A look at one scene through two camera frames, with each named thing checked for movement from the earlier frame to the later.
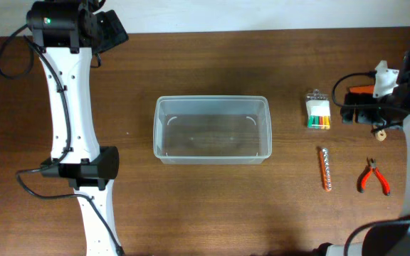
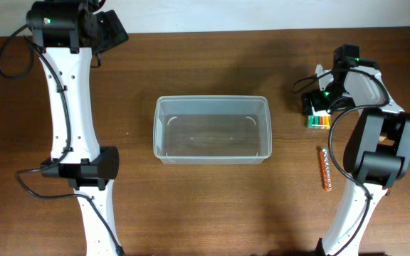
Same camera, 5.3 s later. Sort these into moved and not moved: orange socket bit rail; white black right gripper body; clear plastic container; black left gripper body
Moved: white black right gripper body
Not moved: black left gripper body; orange socket bit rail; clear plastic container
